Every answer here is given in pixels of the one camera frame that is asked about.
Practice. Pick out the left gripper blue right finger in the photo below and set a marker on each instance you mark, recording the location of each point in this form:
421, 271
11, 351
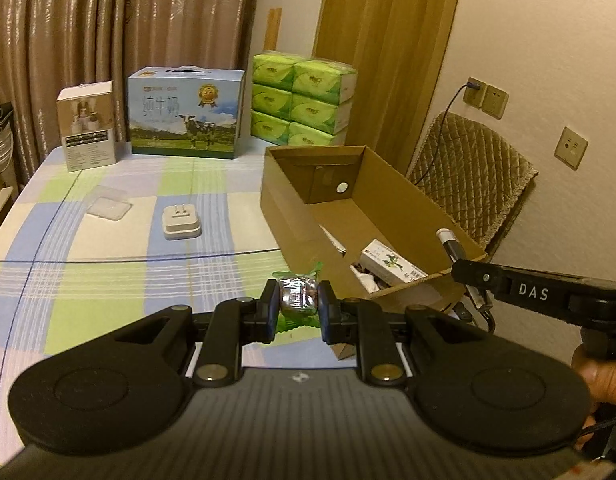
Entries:
362, 324

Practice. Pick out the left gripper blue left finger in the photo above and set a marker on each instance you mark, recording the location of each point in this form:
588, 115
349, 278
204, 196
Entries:
233, 324

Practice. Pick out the black sesame snack packet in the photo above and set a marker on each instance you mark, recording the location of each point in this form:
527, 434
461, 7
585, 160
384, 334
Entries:
367, 279

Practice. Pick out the green foil candy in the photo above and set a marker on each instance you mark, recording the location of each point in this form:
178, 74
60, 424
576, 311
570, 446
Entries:
299, 302

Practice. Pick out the green white medicine box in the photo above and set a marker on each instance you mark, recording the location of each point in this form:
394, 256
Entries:
340, 248

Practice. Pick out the white blue medicine box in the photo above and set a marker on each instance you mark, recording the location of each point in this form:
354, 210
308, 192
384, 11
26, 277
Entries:
387, 265

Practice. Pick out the white power adapter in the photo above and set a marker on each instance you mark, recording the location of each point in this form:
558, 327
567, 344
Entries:
180, 222

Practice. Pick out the black usb stick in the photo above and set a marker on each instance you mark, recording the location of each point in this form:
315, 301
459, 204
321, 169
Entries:
456, 252

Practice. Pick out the clear plastic container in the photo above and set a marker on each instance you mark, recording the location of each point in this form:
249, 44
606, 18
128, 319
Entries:
108, 203

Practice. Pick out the person right hand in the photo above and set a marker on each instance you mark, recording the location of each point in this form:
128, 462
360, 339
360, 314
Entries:
600, 376

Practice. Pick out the open brown cardboard box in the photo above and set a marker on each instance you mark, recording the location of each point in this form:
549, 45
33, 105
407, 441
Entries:
358, 197

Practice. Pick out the quilted brown chair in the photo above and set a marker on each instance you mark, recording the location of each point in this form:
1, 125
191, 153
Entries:
475, 175

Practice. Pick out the checkered blue green tablecloth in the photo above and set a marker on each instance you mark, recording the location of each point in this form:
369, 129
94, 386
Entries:
67, 277

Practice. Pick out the blue milk carton box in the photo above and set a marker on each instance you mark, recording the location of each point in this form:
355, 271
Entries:
184, 111

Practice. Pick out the green tissue pack stack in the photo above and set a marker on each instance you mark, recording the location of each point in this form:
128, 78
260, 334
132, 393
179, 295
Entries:
300, 101

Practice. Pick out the white humidifier product box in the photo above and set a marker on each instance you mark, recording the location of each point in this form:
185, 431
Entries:
87, 127

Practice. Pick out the golden yellow curtain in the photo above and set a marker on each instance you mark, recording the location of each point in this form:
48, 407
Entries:
397, 48

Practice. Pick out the brown pleated curtain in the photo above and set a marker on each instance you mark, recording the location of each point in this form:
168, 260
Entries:
49, 45

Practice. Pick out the round port wall plate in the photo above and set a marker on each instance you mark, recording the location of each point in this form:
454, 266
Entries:
571, 148

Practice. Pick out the wall power socket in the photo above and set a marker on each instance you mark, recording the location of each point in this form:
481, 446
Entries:
474, 93

